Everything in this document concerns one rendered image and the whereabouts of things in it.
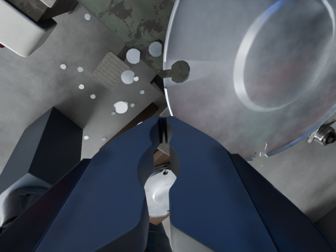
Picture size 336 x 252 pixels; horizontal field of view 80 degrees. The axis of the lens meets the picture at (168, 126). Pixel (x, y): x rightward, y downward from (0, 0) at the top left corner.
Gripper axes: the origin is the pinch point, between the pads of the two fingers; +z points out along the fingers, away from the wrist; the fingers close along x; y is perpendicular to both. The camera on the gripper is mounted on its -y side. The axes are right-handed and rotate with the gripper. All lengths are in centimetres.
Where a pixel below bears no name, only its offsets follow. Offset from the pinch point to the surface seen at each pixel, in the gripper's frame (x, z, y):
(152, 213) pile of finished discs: -11, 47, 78
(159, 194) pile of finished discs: -7, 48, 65
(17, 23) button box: -19.3, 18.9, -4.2
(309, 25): 15.0, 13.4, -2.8
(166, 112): -0.2, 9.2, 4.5
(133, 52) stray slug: -5.2, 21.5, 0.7
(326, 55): 18.7, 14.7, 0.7
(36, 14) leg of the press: -17.3, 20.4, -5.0
